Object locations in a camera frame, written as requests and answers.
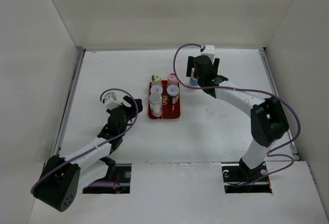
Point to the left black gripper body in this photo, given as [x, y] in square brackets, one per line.
[130, 114]

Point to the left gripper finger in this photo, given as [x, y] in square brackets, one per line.
[138, 107]
[131, 101]

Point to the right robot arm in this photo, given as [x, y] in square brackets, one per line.
[267, 118]

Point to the red label jar front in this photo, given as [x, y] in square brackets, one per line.
[173, 93]

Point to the red label jar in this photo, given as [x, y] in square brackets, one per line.
[173, 93]
[156, 89]

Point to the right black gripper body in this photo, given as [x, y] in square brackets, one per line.
[199, 80]

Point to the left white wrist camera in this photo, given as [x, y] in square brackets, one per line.
[110, 100]

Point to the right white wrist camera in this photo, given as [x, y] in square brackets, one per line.
[208, 50]

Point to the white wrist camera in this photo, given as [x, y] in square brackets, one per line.
[208, 50]
[110, 100]

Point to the tall silver cap spice bottle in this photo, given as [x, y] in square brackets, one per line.
[155, 101]

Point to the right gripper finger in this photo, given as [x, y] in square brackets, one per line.
[216, 65]
[190, 67]

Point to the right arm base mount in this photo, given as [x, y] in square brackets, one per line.
[240, 180]

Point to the yellow cap condiment bottle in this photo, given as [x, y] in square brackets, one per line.
[156, 79]

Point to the red lacquer tray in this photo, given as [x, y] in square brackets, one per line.
[169, 111]

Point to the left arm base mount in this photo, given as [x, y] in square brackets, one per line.
[116, 180]

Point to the pink cap condiment bottle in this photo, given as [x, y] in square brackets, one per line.
[172, 79]

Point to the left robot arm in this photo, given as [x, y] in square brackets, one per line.
[64, 177]

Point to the blue label silver cap bottle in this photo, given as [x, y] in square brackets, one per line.
[193, 81]

